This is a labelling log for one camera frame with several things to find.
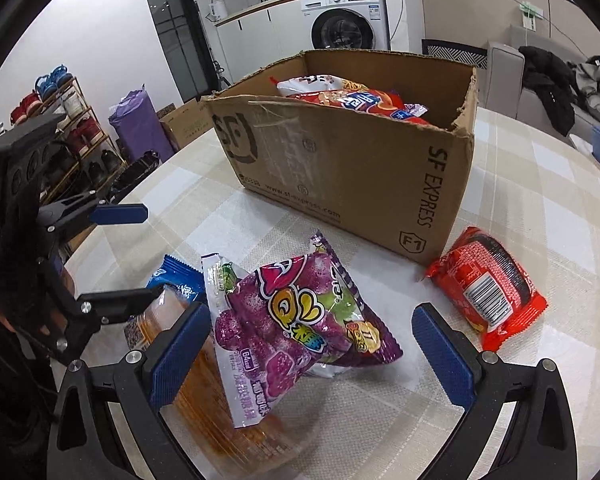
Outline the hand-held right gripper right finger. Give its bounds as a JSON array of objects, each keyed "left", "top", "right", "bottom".
[{"left": 411, "top": 302, "right": 579, "bottom": 480}]

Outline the clear orange wafer packet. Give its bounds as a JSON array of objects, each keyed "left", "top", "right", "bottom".
[{"left": 124, "top": 254, "right": 302, "bottom": 472}]

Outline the cardboard box on floor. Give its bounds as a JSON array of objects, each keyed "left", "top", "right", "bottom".
[{"left": 159, "top": 97, "right": 216, "bottom": 152}]

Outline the black chair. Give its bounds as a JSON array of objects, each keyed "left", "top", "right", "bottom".
[{"left": 109, "top": 151, "right": 162, "bottom": 205}]

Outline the red cone chips bag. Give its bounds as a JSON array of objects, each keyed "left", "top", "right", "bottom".
[{"left": 285, "top": 87, "right": 428, "bottom": 127}]

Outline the black white patterned cushion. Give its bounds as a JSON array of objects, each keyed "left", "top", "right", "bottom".
[{"left": 421, "top": 40, "right": 490, "bottom": 69}]

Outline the white lower cabinet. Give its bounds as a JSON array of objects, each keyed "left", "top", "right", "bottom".
[{"left": 215, "top": 0, "right": 306, "bottom": 96}]

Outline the black jacket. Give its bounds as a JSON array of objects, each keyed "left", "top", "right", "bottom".
[{"left": 519, "top": 46, "right": 579, "bottom": 136}]

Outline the white washing machine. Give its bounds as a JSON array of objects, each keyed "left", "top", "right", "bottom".
[{"left": 300, "top": 0, "right": 392, "bottom": 52}]

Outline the blue shoes pair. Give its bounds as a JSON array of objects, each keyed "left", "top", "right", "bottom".
[{"left": 34, "top": 65, "right": 75, "bottom": 101}]

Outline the wooden shoe rack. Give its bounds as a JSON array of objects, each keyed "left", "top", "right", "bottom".
[{"left": 0, "top": 65, "right": 129, "bottom": 202}]

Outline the purple candy bag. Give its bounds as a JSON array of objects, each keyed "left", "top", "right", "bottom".
[{"left": 201, "top": 230, "right": 405, "bottom": 429}]

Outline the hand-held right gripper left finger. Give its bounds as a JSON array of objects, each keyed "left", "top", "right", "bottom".
[{"left": 45, "top": 302, "right": 213, "bottom": 480}]

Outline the person's left forearm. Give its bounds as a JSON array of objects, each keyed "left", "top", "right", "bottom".
[{"left": 0, "top": 310, "right": 58, "bottom": 480}]

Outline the beige sofa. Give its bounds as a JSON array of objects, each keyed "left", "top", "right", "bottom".
[{"left": 485, "top": 25, "right": 600, "bottom": 162}]

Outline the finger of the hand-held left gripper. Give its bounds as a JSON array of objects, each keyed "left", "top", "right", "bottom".
[
  {"left": 36, "top": 196, "right": 149, "bottom": 235},
  {"left": 74, "top": 286, "right": 168, "bottom": 327}
]

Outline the beige checked tablecloth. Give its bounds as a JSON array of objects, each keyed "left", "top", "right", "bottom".
[{"left": 55, "top": 107, "right": 600, "bottom": 480}]

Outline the brown cardboard box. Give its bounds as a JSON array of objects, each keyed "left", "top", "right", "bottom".
[{"left": 201, "top": 49, "right": 480, "bottom": 267}]

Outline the red packet with black window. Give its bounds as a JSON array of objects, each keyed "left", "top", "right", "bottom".
[{"left": 424, "top": 226, "right": 549, "bottom": 353}]

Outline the white snack bag red print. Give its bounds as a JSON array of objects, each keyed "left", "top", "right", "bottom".
[{"left": 276, "top": 74, "right": 352, "bottom": 98}]

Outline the dark glass door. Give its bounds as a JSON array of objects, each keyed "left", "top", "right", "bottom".
[{"left": 137, "top": 0, "right": 221, "bottom": 106}]

